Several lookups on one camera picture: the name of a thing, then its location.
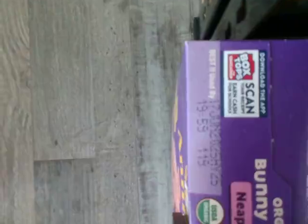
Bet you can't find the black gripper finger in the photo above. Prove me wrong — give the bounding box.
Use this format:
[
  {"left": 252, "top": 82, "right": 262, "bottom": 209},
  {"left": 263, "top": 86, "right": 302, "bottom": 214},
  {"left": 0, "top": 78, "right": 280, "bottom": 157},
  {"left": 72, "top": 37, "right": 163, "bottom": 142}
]
[{"left": 172, "top": 211, "right": 189, "bottom": 224}]

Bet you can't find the purple box pink patch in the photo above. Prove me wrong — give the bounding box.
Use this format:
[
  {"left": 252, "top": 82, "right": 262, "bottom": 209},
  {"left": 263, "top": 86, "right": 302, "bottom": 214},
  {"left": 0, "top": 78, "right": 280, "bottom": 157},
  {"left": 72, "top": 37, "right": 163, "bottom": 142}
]
[{"left": 172, "top": 40, "right": 308, "bottom": 224}]

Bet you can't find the black metal shelving rack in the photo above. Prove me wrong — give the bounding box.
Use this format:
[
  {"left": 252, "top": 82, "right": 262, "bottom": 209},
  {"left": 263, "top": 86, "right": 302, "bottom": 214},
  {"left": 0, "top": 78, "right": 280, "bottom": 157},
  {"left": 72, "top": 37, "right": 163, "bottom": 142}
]
[{"left": 192, "top": 0, "right": 308, "bottom": 41}]

